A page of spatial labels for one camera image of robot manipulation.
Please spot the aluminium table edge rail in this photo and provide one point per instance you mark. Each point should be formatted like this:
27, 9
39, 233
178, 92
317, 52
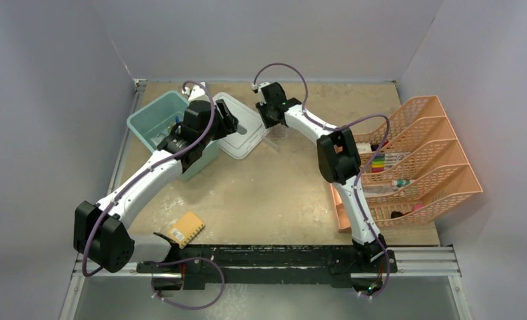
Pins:
115, 181

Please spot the white plastic bin lid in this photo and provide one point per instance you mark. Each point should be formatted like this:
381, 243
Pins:
250, 131

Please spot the aluminium front frame rail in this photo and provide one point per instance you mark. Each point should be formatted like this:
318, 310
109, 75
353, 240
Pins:
426, 286

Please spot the orange mesh file rack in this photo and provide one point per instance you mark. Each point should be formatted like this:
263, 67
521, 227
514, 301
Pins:
419, 167

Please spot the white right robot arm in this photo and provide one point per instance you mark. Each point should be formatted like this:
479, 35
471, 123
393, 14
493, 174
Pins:
338, 162

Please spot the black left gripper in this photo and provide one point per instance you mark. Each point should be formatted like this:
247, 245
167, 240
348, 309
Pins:
227, 123

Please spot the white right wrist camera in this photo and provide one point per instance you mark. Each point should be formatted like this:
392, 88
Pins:
256, 87

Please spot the clear plastic tube rack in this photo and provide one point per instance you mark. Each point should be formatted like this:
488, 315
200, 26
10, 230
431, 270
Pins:
277, 136

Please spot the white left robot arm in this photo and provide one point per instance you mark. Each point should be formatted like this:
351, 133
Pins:
101, 229

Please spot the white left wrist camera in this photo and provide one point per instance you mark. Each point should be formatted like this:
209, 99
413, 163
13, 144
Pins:
198, 92

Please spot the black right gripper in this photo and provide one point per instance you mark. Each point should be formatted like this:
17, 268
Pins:
261, 107

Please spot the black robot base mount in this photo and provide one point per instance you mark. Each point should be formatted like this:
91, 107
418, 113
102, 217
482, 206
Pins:
334, 265

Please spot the teal plastic bin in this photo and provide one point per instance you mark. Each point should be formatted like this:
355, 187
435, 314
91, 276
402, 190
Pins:
152, 122

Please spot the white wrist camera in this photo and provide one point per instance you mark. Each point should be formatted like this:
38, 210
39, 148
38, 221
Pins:
256, 87
198, 92

